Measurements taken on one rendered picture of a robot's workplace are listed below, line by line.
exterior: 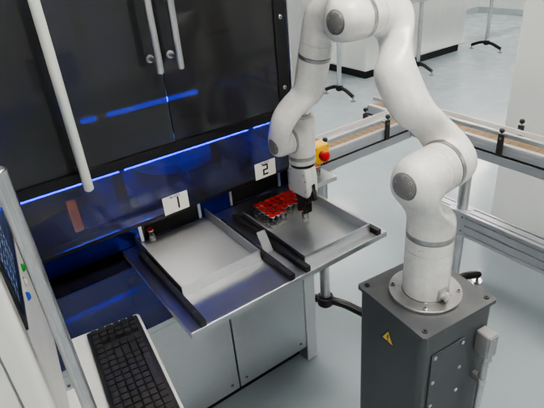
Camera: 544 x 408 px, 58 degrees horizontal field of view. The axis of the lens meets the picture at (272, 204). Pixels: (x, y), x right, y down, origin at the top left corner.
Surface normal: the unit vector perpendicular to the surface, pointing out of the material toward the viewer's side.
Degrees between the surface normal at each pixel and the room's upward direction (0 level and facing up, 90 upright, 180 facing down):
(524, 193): 90
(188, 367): 90
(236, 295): 0
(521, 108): 90
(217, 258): 0
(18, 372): 90
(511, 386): 0
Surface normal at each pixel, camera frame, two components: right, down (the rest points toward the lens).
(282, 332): 0.58, 0.36
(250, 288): -0.07, -0.87
